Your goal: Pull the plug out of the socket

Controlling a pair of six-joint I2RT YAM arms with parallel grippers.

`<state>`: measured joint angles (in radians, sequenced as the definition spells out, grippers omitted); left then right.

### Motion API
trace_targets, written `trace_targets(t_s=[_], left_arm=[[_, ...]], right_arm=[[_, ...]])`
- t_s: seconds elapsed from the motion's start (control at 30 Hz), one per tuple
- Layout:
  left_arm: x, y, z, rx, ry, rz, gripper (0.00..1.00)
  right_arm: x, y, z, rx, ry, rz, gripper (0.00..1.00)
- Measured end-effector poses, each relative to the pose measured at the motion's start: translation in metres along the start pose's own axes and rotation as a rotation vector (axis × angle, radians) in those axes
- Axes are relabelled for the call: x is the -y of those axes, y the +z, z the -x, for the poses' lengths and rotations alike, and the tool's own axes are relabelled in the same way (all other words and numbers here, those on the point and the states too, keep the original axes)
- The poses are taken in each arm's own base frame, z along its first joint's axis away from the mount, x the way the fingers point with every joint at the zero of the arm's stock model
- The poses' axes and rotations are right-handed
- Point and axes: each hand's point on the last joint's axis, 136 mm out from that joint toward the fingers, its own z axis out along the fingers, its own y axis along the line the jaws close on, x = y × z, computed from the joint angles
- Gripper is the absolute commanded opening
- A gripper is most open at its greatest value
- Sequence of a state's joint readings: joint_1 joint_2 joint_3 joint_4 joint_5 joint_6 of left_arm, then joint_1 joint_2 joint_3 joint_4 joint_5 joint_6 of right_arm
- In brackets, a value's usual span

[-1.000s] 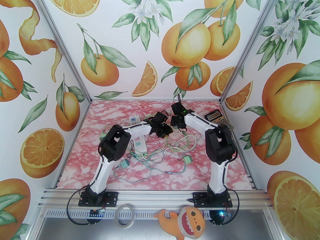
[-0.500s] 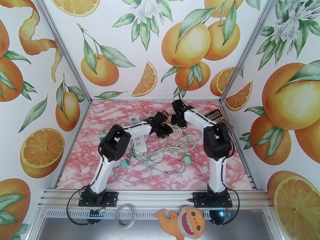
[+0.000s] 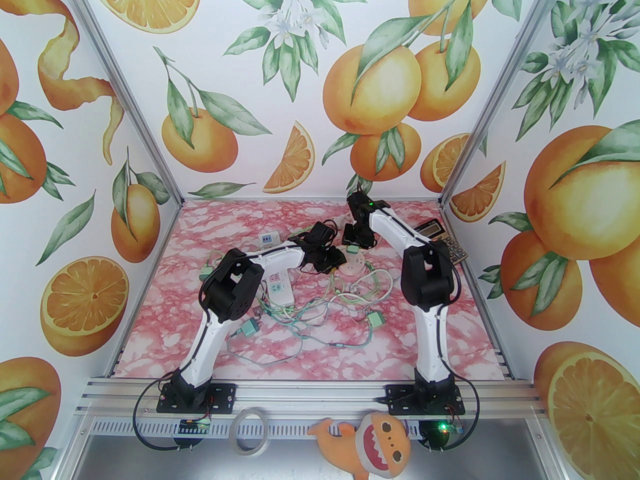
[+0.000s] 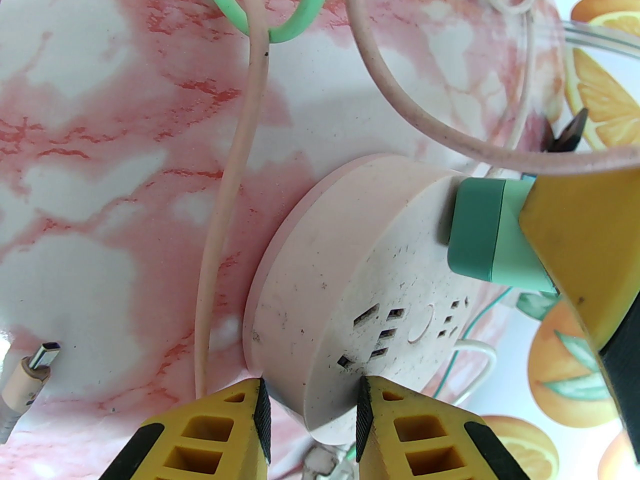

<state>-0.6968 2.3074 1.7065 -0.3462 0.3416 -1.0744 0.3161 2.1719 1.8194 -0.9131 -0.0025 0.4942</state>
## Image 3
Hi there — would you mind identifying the clear tape roll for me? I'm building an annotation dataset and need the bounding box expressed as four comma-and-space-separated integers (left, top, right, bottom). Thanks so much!
231, 408, 271, 456

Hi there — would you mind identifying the aluminium back frame rail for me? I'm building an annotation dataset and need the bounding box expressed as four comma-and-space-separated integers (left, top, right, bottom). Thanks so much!
177, 196, 446, 204

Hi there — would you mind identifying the aluminium frame rail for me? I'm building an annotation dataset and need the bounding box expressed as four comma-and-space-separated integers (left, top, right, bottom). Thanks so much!
75, 377, 551, 421
177, 196, 446, 204

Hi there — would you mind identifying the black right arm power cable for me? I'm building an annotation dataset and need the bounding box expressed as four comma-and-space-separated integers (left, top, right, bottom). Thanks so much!
425, 377, 479, 453

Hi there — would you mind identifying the white socket cord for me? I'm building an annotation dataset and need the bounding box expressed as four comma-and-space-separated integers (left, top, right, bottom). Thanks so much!
367, 263, 402, 301

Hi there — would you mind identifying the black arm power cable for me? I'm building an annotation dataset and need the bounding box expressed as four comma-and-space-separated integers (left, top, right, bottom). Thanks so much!
425, 377, 479, 453
131, 382, 211, 453

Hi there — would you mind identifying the aluminium right frame post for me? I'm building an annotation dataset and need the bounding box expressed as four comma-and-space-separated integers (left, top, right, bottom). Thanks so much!
439, 0, 572, 205

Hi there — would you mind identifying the grey metal tray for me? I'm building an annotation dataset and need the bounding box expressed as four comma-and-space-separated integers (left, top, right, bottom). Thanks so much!
60, 433, 556, 480

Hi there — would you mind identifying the pink marble pattern mat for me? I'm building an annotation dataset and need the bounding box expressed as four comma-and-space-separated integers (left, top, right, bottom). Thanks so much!
107, 199, 513, 381

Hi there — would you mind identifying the perforated metal cable duct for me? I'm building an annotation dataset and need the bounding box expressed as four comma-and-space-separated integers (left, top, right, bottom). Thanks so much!
87, 418, 541, 437

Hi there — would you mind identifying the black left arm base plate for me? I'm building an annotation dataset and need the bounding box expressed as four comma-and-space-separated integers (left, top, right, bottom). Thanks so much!
156, 382, 237, 414

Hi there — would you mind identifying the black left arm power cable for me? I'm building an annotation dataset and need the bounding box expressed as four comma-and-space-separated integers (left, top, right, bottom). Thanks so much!
131, 382, 211, 453

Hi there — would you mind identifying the orange shark plush toy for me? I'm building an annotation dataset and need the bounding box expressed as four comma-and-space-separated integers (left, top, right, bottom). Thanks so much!
307, 410, 412, 480

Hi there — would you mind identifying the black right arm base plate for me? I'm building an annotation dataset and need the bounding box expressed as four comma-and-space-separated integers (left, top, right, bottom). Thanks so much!
386, 384, 466, 415

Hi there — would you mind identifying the aluminium frame post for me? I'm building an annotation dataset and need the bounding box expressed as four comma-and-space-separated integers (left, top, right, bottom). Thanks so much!
60, 0, 184, 209
439, 0, 572, 205

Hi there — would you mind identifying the green white cable tangle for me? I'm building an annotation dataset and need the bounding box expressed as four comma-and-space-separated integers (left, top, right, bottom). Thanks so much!
252, 260, 396, 339

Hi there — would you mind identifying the aluminium front frame rail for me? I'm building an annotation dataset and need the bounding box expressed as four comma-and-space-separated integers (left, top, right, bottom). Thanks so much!
75, 377, 551, 421

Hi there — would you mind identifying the thin teal cable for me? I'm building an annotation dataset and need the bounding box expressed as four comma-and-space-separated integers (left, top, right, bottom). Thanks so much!
295, 310, 377, 364

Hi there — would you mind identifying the black gold calculator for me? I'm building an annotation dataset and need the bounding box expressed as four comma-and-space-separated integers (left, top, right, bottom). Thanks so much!
417, 220, 470, 265

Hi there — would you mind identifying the grey plug cable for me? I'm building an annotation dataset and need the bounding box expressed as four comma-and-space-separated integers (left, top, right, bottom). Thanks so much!
227, 329, 303, 367

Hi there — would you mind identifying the aluminium left frame post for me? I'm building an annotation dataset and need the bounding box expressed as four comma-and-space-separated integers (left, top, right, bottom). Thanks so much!
60, 0, 184, 209

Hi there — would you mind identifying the long white power strip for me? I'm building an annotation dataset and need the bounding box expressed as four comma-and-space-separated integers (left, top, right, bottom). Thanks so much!
257, 234, 297, 306

